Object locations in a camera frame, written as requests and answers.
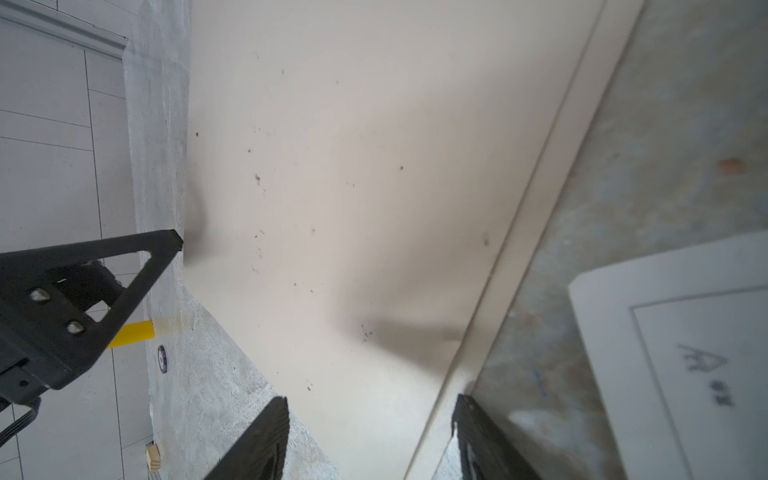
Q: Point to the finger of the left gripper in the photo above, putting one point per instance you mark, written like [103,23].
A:
[61,306]

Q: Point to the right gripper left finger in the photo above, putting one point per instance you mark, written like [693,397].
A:
[260,452]

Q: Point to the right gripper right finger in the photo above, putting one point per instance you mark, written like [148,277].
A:
[485,452]

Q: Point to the drawing paper sheet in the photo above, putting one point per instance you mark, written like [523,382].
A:
[677,343]

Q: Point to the beige paper folder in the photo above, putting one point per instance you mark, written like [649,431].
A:
[353,169]

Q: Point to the yellow cylinder block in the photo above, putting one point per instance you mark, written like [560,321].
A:
[133,333]

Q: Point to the small wooden block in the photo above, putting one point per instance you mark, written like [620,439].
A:
[153,457]

